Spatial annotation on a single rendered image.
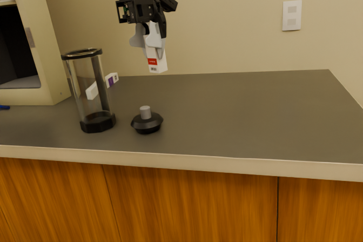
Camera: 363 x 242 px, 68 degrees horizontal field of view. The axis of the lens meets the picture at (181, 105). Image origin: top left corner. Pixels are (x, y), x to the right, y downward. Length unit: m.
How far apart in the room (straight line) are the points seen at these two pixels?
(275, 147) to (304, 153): 0.06
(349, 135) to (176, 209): 0.46
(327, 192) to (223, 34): 0.80
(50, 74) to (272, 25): 0.91
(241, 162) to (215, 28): 0.77
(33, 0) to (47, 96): 0.35
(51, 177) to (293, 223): 0.67
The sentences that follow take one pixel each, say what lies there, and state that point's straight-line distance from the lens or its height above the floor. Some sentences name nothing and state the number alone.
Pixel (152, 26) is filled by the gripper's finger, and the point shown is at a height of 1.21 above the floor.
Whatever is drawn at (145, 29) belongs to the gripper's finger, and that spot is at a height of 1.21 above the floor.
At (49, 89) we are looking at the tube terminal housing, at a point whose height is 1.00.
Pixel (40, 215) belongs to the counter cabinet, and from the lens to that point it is 1.07.
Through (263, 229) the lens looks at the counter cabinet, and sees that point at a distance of 0.76.
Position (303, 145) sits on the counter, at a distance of 0.66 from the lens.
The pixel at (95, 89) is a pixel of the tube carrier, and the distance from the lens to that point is 0.78.
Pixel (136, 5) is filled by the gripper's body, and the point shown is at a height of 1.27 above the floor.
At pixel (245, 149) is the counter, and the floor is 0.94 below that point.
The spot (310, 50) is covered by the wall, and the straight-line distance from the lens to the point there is 1.28.
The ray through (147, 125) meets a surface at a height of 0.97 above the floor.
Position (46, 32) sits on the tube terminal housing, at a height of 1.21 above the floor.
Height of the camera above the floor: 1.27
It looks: 21 degrees down
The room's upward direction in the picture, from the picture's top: 7 degrees counter-clockwise
